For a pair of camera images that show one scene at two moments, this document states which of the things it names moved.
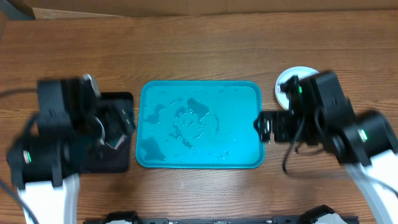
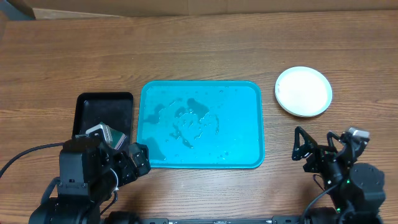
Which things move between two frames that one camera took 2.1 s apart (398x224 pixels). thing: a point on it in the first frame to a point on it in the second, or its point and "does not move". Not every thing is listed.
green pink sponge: x=116 y=142 does not move
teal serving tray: x=199 y=124 does not move
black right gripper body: x=289 y=126 to x=321 y=163
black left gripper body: x=114 y=124 to x=124 y=170
